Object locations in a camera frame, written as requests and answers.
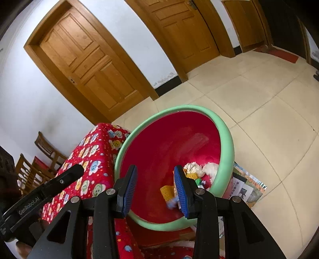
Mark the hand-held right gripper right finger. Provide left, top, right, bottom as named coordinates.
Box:
left=174, top=166, right=287, bottom=259

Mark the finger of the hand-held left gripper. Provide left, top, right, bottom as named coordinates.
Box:
left=45, top=164, right=85, bottom=197

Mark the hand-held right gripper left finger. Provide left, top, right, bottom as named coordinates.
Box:
left=26, top=164, right=138, bottom=259

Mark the white paper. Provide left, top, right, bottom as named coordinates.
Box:
left=166, top=197, right=181, bottom=210

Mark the large yellow foam fruit net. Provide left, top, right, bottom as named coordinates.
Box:
left=160, top=185, right=177, bottom=202

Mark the small yellow foam fruit net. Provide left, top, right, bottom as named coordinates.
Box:
left=183, top=170, right=200, bottom=180

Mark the large white plastic bag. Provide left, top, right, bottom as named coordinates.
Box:
left=202, top=162, right=220, bottom=185

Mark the red basin with green rim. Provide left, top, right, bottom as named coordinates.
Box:
left=114, top=105, right=235, bottom=231

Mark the person's left hand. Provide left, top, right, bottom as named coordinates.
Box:
left=15, top=219, right=50, bottom=259

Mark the tall wooden chair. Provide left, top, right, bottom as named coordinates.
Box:
left=15, top=153, right=55, bottom=197

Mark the red flower print tablecloth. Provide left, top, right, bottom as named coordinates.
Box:
left=41, top=123, right=225, bottom=259

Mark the small wooden chair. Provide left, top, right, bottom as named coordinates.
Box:
left=34, top=131, right=68, bottom=167

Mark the stack of magazines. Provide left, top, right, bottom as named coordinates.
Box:
left=222, top=162, right=267, bottom=208

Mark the wide wooden panel door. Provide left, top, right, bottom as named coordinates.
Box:
left=24, top=0, right=160, bottom=125

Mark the wooden door with latch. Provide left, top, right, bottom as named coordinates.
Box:
left=125, top=0, right=236, bottom=82

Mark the red floor mat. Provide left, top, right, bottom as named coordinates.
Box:
left=254, top=46, right=299, bottom=64

